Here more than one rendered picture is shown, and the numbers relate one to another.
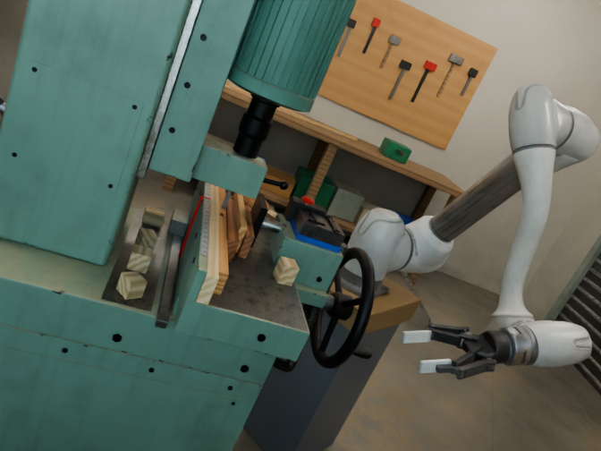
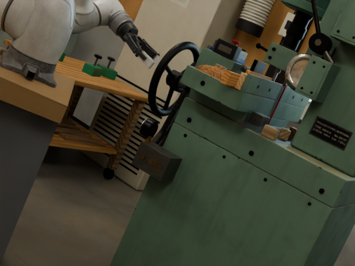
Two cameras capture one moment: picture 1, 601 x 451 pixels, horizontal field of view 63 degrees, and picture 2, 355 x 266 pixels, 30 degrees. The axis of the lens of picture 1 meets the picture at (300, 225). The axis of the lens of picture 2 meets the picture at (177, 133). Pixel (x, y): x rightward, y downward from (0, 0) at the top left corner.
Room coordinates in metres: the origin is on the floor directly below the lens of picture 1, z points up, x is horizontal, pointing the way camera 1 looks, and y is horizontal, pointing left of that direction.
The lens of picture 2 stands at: (2.72, 1.54, 1.04)
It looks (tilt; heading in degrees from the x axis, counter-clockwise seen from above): 10 degrees down; 224
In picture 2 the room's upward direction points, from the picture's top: 24 degrees clockwise
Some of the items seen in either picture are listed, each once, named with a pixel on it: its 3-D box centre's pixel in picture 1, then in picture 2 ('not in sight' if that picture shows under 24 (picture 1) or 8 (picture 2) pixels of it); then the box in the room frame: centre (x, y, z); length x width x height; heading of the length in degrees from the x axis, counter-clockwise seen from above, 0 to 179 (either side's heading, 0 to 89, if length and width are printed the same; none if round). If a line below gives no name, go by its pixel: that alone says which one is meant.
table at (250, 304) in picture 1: (258, 257); (236, 91); (0.99, 0.06, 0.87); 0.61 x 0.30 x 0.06; 17
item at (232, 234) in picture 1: (228, 226); not in sight; (0.95, 0.13, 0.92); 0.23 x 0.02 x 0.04; 17
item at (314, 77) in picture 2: not in sight; (317, 79); (1.06, 0.38, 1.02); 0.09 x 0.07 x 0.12; 17
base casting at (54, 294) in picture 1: (137, 269); (278, 150); (0.93, 0.28, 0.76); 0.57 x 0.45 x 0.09; 107
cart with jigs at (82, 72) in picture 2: not in sight; (65, 104); (0.57, -1.40, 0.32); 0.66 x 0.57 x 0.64; 8
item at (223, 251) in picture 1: (218, 213); (263, 88); (1.01, 0.17, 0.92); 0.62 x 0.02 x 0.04; 17
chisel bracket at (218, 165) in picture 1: (226, 170); (287, 63); (0.96, 0.18, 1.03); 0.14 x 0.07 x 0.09; 107
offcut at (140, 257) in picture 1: (139, 259); (294, 134); (0.86, 0.26, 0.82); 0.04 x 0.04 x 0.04; 19
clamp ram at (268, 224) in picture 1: (268, 224); (248, 70); (0.99, 0.06, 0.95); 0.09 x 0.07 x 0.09; 17
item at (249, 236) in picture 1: (243, 229); not in sight; (0.97, 0.10, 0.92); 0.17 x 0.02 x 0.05; 17
